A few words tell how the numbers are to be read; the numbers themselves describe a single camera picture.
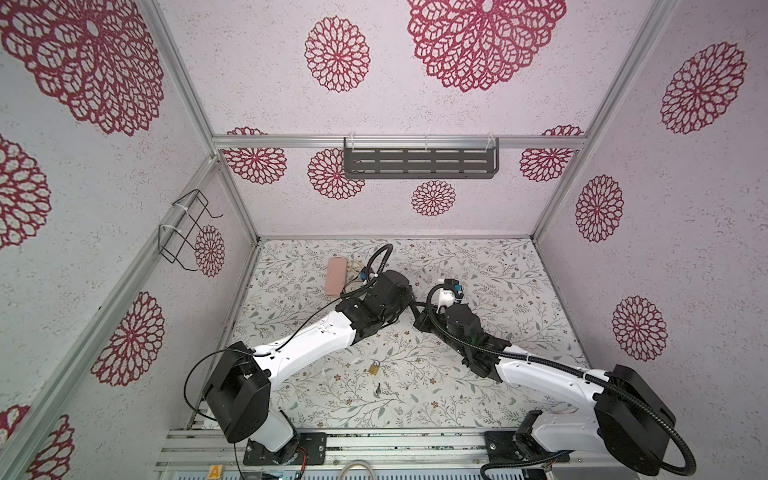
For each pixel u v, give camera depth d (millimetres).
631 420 409
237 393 418
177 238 749
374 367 876
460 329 607
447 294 720
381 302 596
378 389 834
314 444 745
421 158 930
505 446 740
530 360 537
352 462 722
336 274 1072
